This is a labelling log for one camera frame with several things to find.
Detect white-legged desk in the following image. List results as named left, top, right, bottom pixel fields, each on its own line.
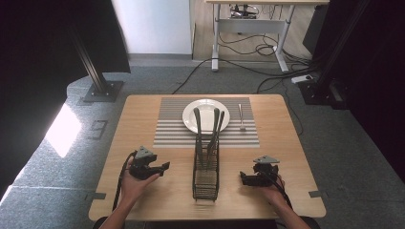
left=204, top=0, right=330, bottom=73

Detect dark-handled utensil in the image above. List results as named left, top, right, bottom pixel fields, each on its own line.
left=205, top=107, right=221, bottom=160

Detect person's right hand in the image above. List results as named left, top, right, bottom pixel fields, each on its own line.
left=260, top=174, right=288, bottom=208

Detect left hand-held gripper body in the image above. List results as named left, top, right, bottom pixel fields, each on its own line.
left=128, top=145, right=160, bottom=181

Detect grey striped placemat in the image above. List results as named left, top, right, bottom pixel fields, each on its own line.
left=152, top=96, right=261, bottom=150

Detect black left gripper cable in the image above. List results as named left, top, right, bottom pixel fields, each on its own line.
left=111, top=150, right=138, bottom=213

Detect black floor cables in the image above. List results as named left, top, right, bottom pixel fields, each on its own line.
left=171, top=31, right=323, bottom=137

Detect person's left hand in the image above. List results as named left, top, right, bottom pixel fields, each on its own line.
left=120, top=158, right=160, bottom=204

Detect black metal stand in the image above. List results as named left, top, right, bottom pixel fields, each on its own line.
left=298, top=0, right=372, bottom=107
left=68, top=25, right=125, bottom=103

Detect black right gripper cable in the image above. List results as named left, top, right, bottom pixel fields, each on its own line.
left=259, top=171, right=293, bottom=209

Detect grey floor socket cover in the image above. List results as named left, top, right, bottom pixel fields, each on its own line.
left=90, top=119, right=109, bottom=140

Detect white round plate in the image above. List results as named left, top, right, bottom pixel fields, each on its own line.
left=181, top=98, right=231, bottom=135

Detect silver fork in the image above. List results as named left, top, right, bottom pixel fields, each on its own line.
left=237, top=103, right=247, bottom=133

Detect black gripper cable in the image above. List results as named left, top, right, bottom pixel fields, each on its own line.
left=259, top=171, right=293, bottom=209
left=111, top=150, right=138, bottom=213

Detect white power strip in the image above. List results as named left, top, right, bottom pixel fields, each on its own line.
left=290, top=73, right=315, bottom=85

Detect black wire cutlery holder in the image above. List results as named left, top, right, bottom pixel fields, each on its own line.
left=191, top=135, right=221, bottom=202

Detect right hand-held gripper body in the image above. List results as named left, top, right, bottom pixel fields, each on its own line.
left=252, top=155, right=281, bottom=188

